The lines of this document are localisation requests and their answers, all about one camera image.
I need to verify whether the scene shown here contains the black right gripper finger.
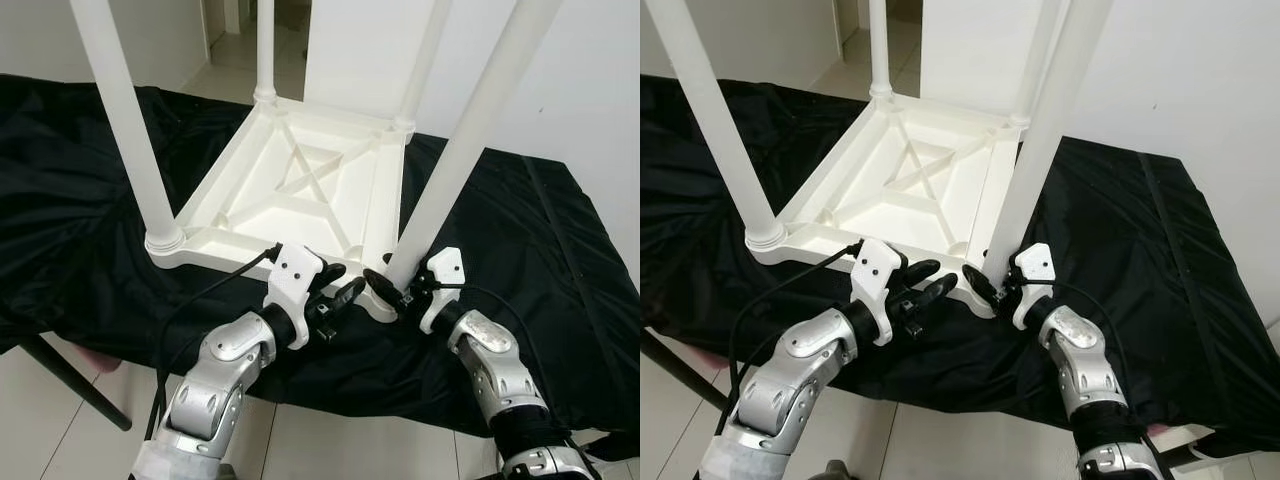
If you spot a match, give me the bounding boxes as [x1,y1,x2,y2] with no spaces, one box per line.
[962,263,999,304]
[363,267,403,306]

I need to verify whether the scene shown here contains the white plastic table top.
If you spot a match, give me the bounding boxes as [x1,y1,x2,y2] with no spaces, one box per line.
[145,90,416,323]
[745,85,1031,319]

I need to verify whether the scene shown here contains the white plastic table leg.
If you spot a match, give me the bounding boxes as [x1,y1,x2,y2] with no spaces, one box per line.
[868,0,893,101]
[1010,0,1066,126]
[70,0,186,256]
[255,0,279,103]
[395,0,456,131]
[645,0,786,251]
[385,0,566,291]
[982,0,1116,286]

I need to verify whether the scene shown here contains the black table cloth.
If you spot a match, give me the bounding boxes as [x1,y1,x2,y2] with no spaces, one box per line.
[640,70,1280,446]
[0,72,641,441]

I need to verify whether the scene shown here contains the black metal table leg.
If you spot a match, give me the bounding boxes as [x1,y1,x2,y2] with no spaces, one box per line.
[20,335,133,431]
[640,330,736,413]

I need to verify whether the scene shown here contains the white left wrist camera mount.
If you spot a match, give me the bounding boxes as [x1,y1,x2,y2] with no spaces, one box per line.
[265,243,326,349]
[850,238,911,346]

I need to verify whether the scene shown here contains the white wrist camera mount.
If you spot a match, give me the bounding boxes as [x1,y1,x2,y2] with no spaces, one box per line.
[418,247,466,336]
[850,238,911,346]
[1012,243,1056,331]
[265,243,326,349]

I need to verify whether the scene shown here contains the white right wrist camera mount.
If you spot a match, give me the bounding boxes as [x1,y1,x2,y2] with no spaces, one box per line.
[418,247,466,336]
[1012,243,1056,331]

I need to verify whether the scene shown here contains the white plastic frame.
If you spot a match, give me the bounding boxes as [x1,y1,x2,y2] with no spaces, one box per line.
[1160,428,1216,461]

